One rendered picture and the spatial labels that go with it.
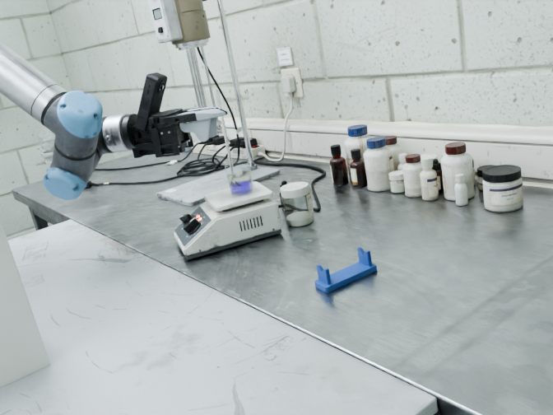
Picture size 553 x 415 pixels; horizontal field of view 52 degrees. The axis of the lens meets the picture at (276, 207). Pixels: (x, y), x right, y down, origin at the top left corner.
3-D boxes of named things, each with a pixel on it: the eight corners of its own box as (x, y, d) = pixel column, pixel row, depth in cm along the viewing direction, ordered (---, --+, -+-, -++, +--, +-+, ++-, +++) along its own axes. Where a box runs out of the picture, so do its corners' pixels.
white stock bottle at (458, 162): (481, 193, 115) (477, 141, 112) (461, 202, 112) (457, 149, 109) (457, 189, 120) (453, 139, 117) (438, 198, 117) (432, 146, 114)
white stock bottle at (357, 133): (374, 172, 144) (368, 121, 140) (381, 179, 137) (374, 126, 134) (346, 177, 144) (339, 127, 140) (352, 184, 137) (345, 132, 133)
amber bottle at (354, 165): (367, 182, 137) (362, 146, 134) (368, 187, 133) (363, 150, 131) (352, 184, 137) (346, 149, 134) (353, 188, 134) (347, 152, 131)
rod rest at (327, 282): (327, 293, 86) (323, 272, 85) (314, 286, 89) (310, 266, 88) (378, 270, 90) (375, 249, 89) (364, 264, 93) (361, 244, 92)
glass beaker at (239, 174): (231, 192, 118) (224, 155, 116) (257, 188, 117) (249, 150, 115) (227, 201, 112) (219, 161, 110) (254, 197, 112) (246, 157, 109)
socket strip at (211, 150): (253, 160, 181) (250, 147, 180) (192, 153, 212) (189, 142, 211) (267, 156, 184) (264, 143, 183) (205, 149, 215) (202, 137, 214)
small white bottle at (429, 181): (419, 200, 118) (415, 160, 115) (427, 195, 120) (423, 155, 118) (434, 202, 116) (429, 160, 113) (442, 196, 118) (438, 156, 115)
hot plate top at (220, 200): (216, 212, 108) (215, 207, 108) (202, 198, 119) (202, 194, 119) (275, 196, 112) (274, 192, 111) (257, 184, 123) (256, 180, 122)
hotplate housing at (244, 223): (186, 263, 108) (177, 223, 106) (175, 242, 120) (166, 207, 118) (295, 230, 114) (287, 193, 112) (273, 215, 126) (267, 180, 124)
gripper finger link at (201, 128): (230, 137, 110) (188, 142, 113) (225, 106, 108) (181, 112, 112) (224, 141, 107) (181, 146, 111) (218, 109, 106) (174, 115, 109)
